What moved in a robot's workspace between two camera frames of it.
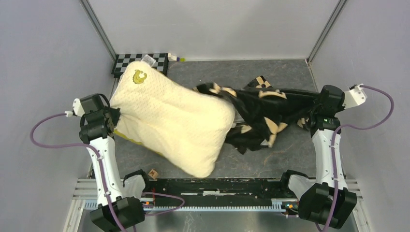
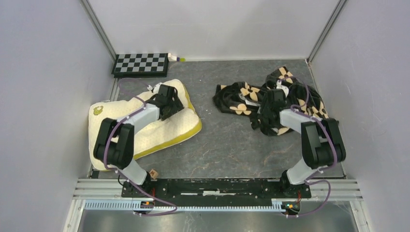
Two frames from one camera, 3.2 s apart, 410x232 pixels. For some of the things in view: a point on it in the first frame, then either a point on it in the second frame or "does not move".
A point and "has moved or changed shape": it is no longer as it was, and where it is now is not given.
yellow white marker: x=172 y=58 does not move
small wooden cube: x=153 y=174 does not move
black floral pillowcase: x=261 y=111 has moved or changed shape
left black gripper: x=115 y=114 -> x=176 y=106
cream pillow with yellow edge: x=185 y=126 has moved or changed shape
